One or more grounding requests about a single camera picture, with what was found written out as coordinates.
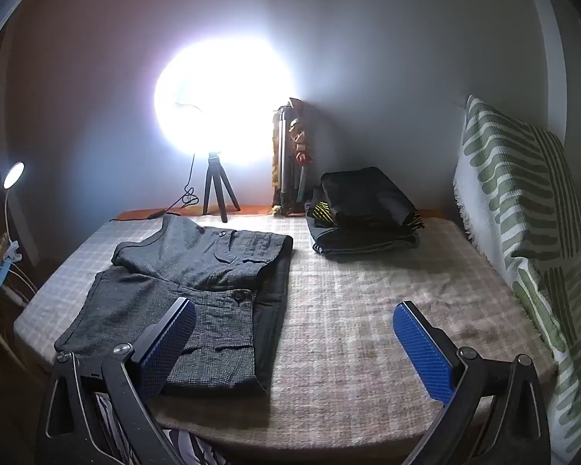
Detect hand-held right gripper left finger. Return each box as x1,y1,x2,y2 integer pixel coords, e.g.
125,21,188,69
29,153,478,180
36,297,198,465

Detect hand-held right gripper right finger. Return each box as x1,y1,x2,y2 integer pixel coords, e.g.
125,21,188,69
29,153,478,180
393,301,553,465

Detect grey checked pants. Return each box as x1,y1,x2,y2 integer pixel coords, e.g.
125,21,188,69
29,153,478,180
53,214,294,395

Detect dark grey folded pants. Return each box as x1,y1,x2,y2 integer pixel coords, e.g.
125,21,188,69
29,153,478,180
310,218,422,258

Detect black folded pants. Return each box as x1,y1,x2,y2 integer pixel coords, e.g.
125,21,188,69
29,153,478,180
320,167,417,226

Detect plaid bed sheet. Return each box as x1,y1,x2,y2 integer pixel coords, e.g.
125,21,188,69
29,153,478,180
14,213,557,451

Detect black white striped cloth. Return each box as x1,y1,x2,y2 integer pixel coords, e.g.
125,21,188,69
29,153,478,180
94,392,229,465

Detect black yellow striped garment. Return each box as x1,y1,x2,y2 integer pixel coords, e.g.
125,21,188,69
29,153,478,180
304,186,425,232

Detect green striped white blanket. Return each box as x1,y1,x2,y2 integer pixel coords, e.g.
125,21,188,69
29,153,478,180
452,95,581,465

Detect grey folding metal stand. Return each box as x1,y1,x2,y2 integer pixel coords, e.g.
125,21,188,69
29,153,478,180
277,104,305,214

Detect white gooseneck clip lamp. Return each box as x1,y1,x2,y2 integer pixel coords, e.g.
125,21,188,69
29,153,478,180
1,161,27,265

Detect orange knotted scarf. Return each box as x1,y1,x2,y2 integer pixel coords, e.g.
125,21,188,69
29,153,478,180
287,98,315,165

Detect black ring light cable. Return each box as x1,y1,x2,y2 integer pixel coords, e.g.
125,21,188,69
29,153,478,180
110,152,200,224

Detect white cable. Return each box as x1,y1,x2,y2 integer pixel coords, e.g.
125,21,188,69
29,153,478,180
0,262,38,307

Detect bright ring light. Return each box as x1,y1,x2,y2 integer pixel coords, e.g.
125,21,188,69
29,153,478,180
154,34,298,165

